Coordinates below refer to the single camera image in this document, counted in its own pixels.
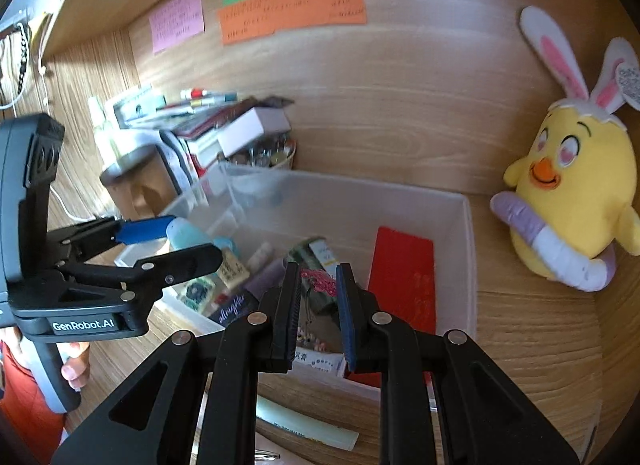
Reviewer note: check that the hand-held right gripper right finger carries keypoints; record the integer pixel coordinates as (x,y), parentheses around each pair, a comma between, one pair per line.
(347,325)

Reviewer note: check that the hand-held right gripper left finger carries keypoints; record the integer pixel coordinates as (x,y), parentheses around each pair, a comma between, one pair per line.
(287,315)

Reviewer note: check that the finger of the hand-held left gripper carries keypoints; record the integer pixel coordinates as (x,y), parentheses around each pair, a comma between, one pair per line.
(145,230)
(190,257)

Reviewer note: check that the light blue bottle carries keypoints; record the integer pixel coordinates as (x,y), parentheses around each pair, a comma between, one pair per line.
(190,234)

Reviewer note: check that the red knot tassel charm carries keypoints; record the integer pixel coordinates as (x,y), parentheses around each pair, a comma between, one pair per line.
(320,285)

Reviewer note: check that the red envelope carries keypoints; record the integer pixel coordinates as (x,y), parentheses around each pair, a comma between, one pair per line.
(400,285)

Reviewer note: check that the clear plastic storage bin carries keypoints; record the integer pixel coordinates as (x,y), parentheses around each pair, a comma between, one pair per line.
(350,205)

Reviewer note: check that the person's left hand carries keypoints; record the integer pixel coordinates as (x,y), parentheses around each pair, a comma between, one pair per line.
(75,365)

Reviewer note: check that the green patterned packet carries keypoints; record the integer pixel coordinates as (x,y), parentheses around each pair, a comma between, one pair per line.
(196,292)

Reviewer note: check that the purple pouch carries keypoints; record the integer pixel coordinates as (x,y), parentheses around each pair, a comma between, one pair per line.
(265,280)

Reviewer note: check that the cream patterned square tag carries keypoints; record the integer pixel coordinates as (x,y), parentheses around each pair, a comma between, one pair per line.
(232,269)

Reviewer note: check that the dark lettered card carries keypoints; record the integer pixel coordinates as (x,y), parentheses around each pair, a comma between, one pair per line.
(232,307)

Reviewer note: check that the pink tube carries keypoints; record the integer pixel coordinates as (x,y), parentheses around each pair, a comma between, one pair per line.
(260,256)

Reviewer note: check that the clear small bottle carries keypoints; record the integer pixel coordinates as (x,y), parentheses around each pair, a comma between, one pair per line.
(104,135)

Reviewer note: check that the pale white tube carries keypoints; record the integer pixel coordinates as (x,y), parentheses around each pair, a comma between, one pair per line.
(305,427)

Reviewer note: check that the stack of books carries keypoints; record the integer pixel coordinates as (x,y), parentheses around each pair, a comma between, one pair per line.
(200,125)

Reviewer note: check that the bowl of small bottles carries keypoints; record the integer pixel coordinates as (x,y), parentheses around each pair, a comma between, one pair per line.
(265,157)

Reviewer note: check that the small white box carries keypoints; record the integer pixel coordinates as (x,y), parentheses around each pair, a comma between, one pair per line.
(252,130)

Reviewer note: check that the silver pen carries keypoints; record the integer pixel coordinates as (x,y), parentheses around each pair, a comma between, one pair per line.
(267,456)

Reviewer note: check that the red white marker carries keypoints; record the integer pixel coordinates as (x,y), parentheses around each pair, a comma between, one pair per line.
(195,93)

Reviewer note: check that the person's red clothing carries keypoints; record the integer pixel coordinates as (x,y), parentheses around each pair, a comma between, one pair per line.
(20,395)

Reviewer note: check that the pink sticky note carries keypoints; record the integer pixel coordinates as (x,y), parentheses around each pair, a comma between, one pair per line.
(177,20)

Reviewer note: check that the orange paper note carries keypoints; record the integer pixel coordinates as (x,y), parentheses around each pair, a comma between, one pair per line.
(295,12)

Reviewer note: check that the yellow chick plush toy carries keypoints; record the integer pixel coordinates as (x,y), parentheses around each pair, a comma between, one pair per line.
(575,185)

